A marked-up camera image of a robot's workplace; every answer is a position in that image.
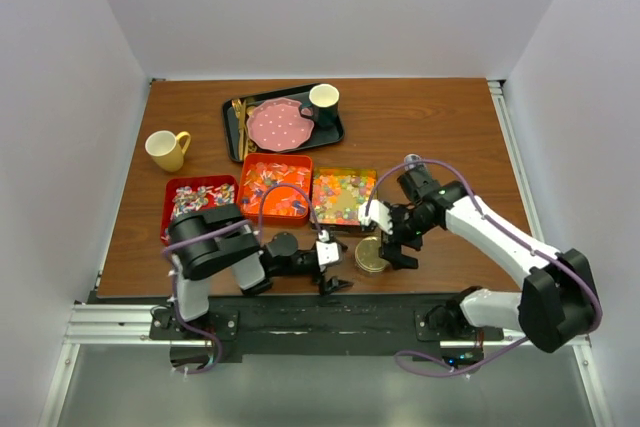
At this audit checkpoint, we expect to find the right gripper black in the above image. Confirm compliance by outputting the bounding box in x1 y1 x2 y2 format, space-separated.
378 202 437 270

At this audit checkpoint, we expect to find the gold jar lid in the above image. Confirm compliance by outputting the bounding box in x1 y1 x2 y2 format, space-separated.
354 236 381 262

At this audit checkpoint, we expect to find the clear plastic jar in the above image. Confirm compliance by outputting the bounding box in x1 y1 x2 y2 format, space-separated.
356 259 390 276

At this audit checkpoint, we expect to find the gold tin of gummies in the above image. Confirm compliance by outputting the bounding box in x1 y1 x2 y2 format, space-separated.
311 167 377 234

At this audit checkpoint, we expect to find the metal scoop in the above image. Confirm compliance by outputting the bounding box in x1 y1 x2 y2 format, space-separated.
404 154 422 170

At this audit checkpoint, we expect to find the orange tin of lollipops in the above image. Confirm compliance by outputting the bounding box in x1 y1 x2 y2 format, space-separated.
237 153 313 227

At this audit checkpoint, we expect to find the red tin of candies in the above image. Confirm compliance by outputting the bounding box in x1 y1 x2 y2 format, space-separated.
160 175 239 245

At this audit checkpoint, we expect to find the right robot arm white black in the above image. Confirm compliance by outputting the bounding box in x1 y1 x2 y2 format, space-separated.
359 160 603 353

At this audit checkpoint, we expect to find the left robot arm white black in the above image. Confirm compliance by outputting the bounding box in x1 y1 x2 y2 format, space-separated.
164 204 353 339

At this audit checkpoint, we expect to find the gold cutlery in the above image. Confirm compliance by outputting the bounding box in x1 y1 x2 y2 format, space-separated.
232 98 257 161

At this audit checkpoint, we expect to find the dark green mug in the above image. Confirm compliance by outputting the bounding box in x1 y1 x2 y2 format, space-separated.
299 84 340 128

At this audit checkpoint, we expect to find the pink polka dot plate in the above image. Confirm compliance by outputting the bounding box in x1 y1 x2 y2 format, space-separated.
246 98 314 152

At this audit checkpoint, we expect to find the yellow mug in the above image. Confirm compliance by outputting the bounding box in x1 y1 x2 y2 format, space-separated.
145 130 192 173

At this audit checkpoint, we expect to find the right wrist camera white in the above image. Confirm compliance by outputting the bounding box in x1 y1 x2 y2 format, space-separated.
358 200 393 234

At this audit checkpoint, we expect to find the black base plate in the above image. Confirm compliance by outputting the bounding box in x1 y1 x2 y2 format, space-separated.
149 293 521 365

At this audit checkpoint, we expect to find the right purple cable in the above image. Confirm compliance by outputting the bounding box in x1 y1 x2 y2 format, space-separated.
364 158 604 379

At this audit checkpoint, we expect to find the purple cable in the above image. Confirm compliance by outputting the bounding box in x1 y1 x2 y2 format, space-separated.
162 183 331 376
364 158 604 379

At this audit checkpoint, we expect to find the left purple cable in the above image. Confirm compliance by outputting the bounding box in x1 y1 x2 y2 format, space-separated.
162 183 331 376

